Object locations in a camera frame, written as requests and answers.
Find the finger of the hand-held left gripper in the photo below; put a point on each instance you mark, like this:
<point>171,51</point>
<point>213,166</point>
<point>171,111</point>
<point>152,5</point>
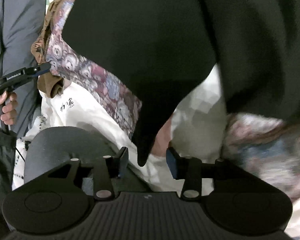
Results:
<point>40,67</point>
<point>38,73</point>

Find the white checked blanket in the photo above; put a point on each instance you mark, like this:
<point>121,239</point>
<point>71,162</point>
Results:
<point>22,150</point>

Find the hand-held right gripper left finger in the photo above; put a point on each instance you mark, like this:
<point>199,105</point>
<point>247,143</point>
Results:
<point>123,160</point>

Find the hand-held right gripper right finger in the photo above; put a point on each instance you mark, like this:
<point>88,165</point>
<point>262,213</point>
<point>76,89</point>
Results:
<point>172,163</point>

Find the person's leg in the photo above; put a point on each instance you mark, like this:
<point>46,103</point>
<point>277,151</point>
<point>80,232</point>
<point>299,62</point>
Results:
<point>65,145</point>

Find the black garment floral lining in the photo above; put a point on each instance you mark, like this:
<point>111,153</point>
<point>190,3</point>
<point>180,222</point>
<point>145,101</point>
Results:
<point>140,55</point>

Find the person's left hand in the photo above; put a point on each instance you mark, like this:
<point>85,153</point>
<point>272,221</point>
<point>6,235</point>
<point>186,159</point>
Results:
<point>10,107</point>

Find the grey pillow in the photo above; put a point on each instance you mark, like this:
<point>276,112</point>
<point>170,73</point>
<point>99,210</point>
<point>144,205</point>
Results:
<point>17,17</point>

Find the bear print bedsheet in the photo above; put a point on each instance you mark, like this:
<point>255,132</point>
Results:
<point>90,115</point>

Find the brown garment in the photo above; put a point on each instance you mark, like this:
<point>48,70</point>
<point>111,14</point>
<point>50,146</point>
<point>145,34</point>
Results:
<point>48,86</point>

